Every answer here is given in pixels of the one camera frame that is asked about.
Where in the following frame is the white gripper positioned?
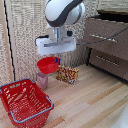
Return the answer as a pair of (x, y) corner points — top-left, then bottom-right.
(35, 35), (77, 66)

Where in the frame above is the red plastic bowl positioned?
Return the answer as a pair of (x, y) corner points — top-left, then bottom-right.
(36, 56), (60, 75)

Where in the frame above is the red basket with blue rim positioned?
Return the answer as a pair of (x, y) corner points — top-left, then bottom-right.
(0, 78), (55, 128)

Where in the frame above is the colourful patterned snack box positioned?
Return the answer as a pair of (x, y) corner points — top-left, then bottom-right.
(55, 64), (80, 85)

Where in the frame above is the pink plastic cup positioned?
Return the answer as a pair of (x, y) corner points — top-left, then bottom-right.
(36, 71), (50, 90)

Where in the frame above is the brown wooden drawer cabinet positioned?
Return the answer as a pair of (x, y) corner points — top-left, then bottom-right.
(82, 9), (128, 82)

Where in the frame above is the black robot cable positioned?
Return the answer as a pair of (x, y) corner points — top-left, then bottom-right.
(75, 26), (128, 46)

